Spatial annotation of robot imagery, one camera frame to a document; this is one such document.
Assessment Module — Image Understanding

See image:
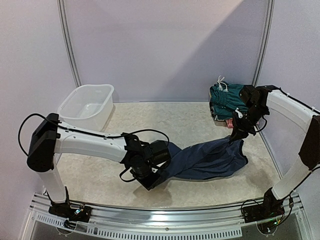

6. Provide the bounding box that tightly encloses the pink folded garment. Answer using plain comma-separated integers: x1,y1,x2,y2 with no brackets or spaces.
225,119,234,129

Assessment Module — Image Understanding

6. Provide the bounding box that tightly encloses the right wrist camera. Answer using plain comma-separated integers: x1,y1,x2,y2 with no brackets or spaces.
239,85,259,108

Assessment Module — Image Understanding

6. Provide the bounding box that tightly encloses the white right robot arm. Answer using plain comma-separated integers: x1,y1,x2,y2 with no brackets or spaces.
230,85,320,200

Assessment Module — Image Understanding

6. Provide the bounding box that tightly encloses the navy blue garment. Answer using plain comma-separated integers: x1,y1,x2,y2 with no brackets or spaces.
157,136,249,182

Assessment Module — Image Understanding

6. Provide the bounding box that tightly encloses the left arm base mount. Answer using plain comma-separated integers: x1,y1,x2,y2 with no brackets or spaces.
46,186,93,230

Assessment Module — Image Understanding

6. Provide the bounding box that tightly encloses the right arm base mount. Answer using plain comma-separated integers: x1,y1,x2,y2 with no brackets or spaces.
240,188,294,235

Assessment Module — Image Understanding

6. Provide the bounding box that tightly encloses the aluminium front rail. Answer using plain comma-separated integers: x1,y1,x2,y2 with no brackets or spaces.
21,194,312,240

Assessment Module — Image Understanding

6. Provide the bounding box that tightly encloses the aluminium frame post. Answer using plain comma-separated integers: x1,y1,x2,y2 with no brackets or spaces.
252,0,275,87
57,0,82,87

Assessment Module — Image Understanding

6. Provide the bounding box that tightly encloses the black white patterned garment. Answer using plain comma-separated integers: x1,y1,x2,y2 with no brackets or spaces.
209,105,220,121

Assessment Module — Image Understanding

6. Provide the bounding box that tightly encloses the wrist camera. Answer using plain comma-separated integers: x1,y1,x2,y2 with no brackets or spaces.
239,85,259,108
146,140,171,166

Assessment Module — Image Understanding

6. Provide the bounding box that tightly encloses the right aluminium frame post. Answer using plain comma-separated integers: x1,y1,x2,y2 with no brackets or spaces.
252,0,275,87

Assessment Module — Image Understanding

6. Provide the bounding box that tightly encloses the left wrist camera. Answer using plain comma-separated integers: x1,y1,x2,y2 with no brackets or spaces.
146,140,171,166

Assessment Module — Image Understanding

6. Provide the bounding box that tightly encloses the white plastic laundry basket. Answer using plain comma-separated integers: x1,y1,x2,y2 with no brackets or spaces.
57,84,114,132

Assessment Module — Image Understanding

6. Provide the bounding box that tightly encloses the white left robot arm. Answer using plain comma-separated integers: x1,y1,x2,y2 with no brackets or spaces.
26,113,171,217

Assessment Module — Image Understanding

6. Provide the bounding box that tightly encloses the left aluminium frame post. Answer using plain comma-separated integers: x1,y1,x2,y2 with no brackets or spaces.
57,0,82,87

